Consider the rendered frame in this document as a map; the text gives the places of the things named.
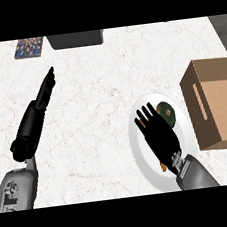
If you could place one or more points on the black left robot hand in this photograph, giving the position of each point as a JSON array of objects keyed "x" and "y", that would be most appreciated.
[{"x": 45, "y": 87}]

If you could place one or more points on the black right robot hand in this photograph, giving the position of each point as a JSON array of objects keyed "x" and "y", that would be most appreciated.
[{"x": 160, "y": 135}]

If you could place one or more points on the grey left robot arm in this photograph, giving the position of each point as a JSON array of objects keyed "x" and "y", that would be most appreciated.
[{"x": 27, "y": 129}]

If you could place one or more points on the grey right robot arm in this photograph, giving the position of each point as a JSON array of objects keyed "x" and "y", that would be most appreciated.
[{"x": 197, "y": 175}]

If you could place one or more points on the brown croissant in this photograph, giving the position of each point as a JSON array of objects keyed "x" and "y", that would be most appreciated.
[{"x": 163, "y": 167}]

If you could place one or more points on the white round plate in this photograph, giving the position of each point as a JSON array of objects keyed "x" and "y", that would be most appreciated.
[{"x": 143, "y": 163}]

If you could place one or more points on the brown cardboard box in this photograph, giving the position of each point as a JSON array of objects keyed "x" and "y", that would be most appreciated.
[{"x": 218, "y": 106}]

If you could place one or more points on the dark green round food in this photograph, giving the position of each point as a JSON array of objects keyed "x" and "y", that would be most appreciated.
[{"x": 168, "y": 114}]

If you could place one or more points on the multicoloured patterned mat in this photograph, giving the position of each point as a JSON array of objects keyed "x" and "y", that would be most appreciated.
[{"x": 29, "y": 48}]

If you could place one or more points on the dark grey appliance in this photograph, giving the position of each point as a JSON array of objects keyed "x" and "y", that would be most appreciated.
[{"x": 75, "y": 39}]

